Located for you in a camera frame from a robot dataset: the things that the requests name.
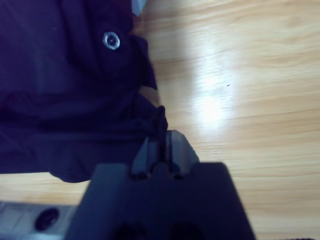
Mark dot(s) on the black Unitree polo shirt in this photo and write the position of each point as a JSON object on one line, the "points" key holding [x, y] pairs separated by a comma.
{"points": [[70, 90]]}

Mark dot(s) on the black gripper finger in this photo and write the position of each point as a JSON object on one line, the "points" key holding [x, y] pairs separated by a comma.
{"points": [[181, 152], [145, 157]]}

